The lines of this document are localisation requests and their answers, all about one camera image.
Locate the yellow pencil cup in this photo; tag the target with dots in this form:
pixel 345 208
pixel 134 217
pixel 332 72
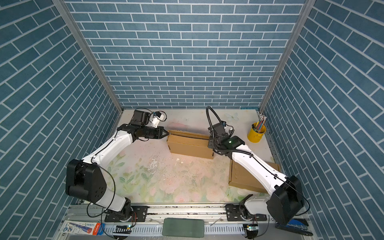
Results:
pixel 255 137

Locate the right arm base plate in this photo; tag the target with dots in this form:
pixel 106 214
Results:
pixel 237 213

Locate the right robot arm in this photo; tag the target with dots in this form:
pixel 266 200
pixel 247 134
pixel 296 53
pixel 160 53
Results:
pixel 285 193

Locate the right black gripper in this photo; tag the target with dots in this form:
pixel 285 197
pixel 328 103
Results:
pixel 210 142

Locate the blue black pliers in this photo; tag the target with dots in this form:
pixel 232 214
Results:
pixel 296 226

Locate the green rectangular pad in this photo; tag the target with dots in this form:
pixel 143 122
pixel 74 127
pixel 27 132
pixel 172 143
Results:
pixel 190 228

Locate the coloured pencils bundle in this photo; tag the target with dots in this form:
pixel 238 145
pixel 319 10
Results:
pixel 260 123

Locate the white printed package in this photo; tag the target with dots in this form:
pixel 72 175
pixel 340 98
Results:
pixel 82 228

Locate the aluminium front rail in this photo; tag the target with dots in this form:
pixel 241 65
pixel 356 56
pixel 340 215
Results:
pixel 214 215

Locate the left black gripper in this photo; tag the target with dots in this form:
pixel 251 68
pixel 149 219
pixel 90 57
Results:
pixel 159 131

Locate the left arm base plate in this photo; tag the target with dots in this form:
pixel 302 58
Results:
pixel 129 213

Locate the brown cardboard box sheet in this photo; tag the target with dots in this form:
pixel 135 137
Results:
pixel 239 177

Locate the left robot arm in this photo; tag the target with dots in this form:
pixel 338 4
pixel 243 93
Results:
pixel 85 179

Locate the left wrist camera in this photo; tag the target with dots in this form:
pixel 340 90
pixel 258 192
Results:
pixel 143 117

